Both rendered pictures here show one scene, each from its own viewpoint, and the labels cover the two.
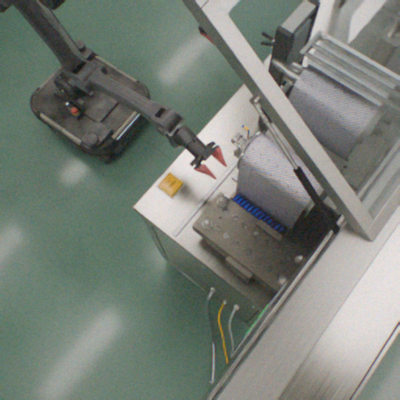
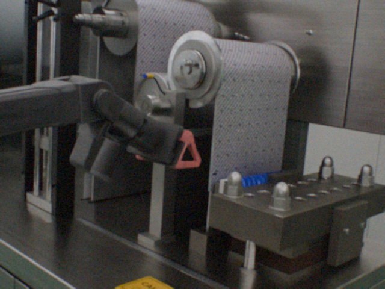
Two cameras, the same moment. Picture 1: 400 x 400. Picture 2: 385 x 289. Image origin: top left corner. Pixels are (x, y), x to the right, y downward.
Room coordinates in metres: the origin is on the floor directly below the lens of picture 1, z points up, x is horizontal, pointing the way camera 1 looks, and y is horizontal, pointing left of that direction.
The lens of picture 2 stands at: (0.59, 0.84, 1.28)
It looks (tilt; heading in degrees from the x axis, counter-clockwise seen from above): 10 degrees down; 270
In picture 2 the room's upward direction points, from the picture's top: 4 degrees clockwise
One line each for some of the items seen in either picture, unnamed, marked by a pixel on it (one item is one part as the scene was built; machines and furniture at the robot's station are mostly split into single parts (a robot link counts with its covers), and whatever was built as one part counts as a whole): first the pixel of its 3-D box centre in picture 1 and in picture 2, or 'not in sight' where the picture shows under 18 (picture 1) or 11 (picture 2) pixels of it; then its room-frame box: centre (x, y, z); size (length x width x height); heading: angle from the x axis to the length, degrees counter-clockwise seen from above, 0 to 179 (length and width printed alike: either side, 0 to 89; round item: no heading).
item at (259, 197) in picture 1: (266, 201); (251, 140); (0.46, -0.22, 1.11); 0.23 x 0.01 x 0.18; 46
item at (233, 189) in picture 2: (222, 200); (234, 183); (0.50, -0.08, 1.05); 0.04 x 0.04 x 0.04
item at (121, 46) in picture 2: not in sight; (160, 28); (0.68, -0.44, 1.33); 0.25 x 0.14 x 0.14; 46
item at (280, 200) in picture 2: (207, 223); (280, 195); (0.43, -0.02, 1.05); 0.04 x 0.04 x 0.04
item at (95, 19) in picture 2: not in sight; (86, 20); (0.83, -0.29, 1.33); 0.06 x 0.03 x 0.03; 46
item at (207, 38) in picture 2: (251, 149); (194, 69); (0.59, -0.18, 1.25); 0.15 x 0.01 x 0.15; 136
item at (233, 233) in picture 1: (251, 244); (305, 203); (0.35, -0.17, 1.00); 0.40 x 0.16 x 0.06; 46
